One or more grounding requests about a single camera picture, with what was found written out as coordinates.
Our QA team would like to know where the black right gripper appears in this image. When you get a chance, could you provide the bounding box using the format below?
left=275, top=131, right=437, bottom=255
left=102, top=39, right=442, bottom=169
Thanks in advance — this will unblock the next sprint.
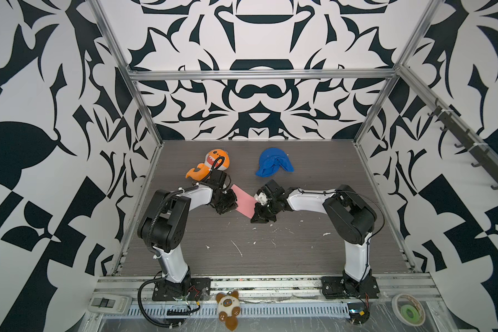
left=249, top=199, right=280, bottom=223

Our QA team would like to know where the pink paper sheet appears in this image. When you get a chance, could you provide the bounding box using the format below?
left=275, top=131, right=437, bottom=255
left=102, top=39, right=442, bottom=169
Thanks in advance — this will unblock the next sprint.
left=231, top=185, right=257, bottom=219

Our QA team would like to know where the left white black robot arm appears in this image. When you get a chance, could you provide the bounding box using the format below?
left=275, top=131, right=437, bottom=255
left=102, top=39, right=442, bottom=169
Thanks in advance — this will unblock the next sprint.
left=137, top=170, right=237, bottom=302

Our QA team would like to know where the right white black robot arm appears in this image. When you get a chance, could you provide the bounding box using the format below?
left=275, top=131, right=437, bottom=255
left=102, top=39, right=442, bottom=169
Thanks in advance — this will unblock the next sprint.
left=251, top=180, right=380, bottom=301

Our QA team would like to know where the orange shark plush toy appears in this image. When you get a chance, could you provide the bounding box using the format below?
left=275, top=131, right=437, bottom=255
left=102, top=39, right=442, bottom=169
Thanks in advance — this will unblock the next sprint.
left=185, top=149, right=230, bottom=181

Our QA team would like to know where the blue cloth cap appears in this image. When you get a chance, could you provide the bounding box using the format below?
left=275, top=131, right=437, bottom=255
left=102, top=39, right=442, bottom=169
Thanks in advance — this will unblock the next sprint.
left=255, top=147, right=295, bottom=178

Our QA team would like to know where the brown white plush toy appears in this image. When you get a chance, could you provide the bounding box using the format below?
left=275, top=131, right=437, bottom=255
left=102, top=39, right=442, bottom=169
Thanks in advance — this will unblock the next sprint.
left=215, top=290, right=242, bottom=331

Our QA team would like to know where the small electronics board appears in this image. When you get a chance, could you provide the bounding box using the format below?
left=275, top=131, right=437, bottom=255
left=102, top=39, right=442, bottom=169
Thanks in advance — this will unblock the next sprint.
left=347, top=302, right=370, bottom=326

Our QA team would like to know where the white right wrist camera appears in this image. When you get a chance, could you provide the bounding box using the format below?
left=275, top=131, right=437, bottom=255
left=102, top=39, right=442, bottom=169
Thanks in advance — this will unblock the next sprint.
left=254, top=192, right=269, bottom=206

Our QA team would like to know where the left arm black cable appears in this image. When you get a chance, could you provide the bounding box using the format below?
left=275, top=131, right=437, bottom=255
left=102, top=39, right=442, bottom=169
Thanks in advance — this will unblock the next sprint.
left=136, top=275, right=202, bottom=329

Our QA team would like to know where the white switch box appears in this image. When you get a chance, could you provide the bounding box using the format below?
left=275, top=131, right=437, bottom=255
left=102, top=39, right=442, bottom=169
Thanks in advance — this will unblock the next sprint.
left=87, top=293, right=133, bottom=315

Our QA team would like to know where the black hook rail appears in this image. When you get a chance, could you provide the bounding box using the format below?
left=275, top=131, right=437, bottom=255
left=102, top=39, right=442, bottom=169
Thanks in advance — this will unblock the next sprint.
left=426, top=98, right=498, bottom=190

